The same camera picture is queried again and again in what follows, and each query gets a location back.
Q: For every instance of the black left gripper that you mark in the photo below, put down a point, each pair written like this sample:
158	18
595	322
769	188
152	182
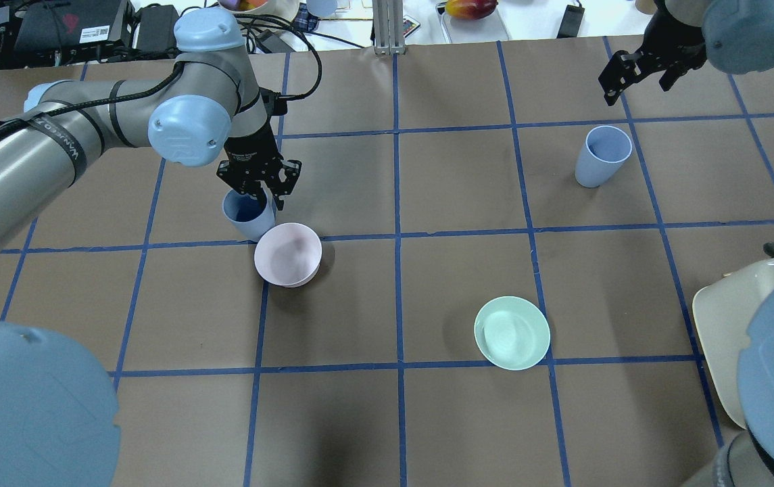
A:
249	148

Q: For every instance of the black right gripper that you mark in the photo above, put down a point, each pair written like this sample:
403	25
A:
672	50

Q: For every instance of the blue cup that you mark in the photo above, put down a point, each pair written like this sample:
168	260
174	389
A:
604	151
250	217

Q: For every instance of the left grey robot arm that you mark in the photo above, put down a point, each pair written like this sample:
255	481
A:
57	401

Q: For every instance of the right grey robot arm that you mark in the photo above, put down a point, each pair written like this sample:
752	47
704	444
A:
739	39

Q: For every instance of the pink bowl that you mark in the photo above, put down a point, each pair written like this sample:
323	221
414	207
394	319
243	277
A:
288	255

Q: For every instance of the beige bowl with blocks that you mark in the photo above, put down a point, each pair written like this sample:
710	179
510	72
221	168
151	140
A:
283	9

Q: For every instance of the black power adapter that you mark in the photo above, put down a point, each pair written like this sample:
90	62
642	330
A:
155	36

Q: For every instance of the black computer box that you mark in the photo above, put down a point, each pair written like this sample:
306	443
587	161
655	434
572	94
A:
68	32

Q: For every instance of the cream toaster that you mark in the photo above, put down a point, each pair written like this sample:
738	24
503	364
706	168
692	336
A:
722	312

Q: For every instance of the mint green bowl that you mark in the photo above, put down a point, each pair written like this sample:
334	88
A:
512	333

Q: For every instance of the aluminium frame post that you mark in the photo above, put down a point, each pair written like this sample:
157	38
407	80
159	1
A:
388	27

